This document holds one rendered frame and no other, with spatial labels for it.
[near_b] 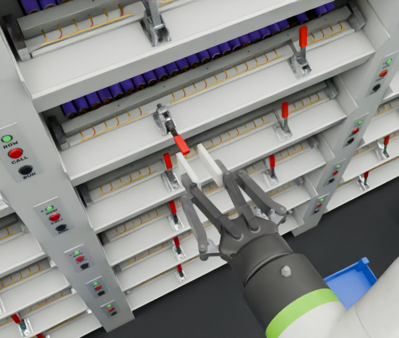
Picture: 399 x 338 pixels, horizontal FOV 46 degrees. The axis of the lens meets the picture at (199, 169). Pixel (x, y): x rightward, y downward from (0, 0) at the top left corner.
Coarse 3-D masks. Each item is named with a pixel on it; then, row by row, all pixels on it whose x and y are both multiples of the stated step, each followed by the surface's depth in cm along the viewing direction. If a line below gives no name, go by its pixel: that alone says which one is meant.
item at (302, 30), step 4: (300, 28) 79; (304, 28) 79; (300, 32) 79; (304, 32) 79; (300, 36) 80; (304, 36) 80; (300, 40) 80; (304, 40) 80; (300, 44) 81; (304, 44) 81; (300, 48) 81; (304, 48) 82; (300, 52) 82; (304, 52) 82; (300, 56) 83; (304, 56) 83; (300, 60) 83; (304, 60) 83; (300, 64) 84
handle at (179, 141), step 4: (168, 120) 76; (168, 124) 77; (172, 124) 77; (168, 128) 77; (172, 128) 76; (172, 132) 76; (176, 132) 76; (176, 136) 75; (180, 136) 75; (176, 140) 75; (180, 140) 75; (176, 144) 75; (180, 144) 74; (184, 144) 74; (180, 148) 74; (184, 148) 74; (188, 148) 74; (184, 152) 74; (188, 152) 74
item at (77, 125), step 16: (320, 16) 86; (336, 16) 87; (288, 32) 85; (336, 32) 88; (256, 48) 83; (272, 48) 84; (208, 64) 81; (224, 64) 81; (256, 64) 84; (176, 80) 79; (192, 80) 80; (128, 96) 77; (144, 96) 78; (160, 96) 79; (96, 112) 76; (112, 112) 76; (128, 112) 78; (64, 128) 74; (80, 128) 75; (112, 128) 77
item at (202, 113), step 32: (352, 0) 89; (320, 32) 88; (384, 32) 85; (288, 64) 86; (320, 64) 87; (352, 64) 90; (224, 96) 82; (256, 96) 83; (96, 128) 78; (128, 128) 78; (192, 128) 80; (64, 160) 75; (96, 160) 76; (128, 160) 80
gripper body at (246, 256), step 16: (240, 224) 62; (272, 224) 62; (224, 240) 61; (240, 240) 60; (256, 240) 57; (272, 240) 57; (224, 256) 61; (240, 256) 57; (256, 256) 56; (272, 256) 56; (240, 272) 57
